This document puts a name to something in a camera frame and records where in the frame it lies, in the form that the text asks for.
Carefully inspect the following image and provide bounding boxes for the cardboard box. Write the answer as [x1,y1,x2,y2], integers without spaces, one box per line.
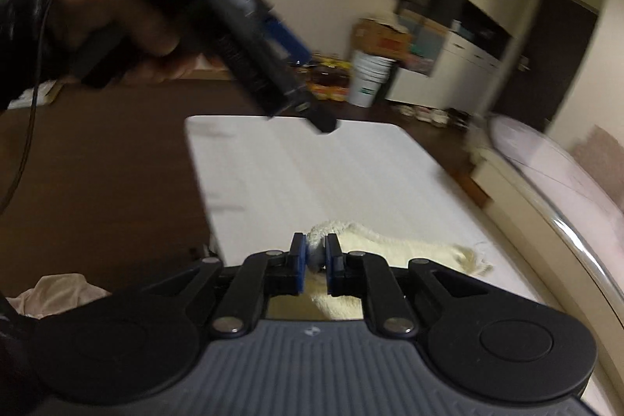
[351,18,411,61]

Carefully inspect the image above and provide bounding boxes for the person's left hand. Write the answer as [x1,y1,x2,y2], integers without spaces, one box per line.
[46,0,200,89]

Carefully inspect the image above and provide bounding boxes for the white plastic bucket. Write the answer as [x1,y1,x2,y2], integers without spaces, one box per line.
[347,50,395,108]

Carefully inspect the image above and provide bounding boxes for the white black cabinet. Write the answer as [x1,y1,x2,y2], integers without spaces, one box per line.
[386,0,531,115]

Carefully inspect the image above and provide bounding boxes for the cream terry towel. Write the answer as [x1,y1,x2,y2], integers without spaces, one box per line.
[297,221,493,321]

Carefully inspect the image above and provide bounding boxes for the cooking oil bottles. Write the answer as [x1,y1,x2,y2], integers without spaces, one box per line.
[296,54,351,103]

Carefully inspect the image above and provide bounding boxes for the glass-topped beige table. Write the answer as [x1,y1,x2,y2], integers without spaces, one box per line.
[468,115,623,394]

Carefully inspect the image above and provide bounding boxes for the dark door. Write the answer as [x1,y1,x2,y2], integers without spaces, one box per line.
[492,0,597,132]

